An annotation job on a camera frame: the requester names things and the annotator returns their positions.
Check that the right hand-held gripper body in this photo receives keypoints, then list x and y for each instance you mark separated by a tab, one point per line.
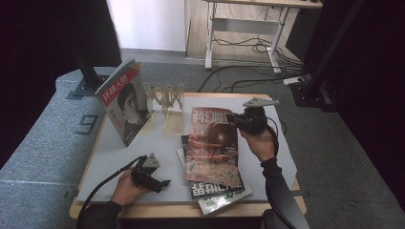
254	119

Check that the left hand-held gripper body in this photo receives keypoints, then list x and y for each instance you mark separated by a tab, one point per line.
143	173

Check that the white green snow scene magazine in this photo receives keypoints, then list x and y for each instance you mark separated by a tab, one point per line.
224	203

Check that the translucent beige expandable book rack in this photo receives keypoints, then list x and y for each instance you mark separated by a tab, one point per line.
167	98

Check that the portrait cover magazine red label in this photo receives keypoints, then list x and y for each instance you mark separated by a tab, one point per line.
125	105

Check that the person's left hand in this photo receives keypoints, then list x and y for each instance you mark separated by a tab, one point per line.
127	191

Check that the person's right hand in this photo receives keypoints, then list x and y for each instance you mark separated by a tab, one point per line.
261	144

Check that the white power strip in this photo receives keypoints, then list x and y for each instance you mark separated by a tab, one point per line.
293	80

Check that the black metal stand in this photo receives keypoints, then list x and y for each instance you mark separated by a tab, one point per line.
307	95
89	86

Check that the black table clamp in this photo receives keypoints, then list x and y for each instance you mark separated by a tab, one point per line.
71	194
304	193

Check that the white metal-legged desk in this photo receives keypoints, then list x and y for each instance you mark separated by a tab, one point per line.
245	25

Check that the person's right leg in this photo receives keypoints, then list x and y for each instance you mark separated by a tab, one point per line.
270	221

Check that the black curtain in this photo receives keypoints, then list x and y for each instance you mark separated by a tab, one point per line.
31	63
375	95

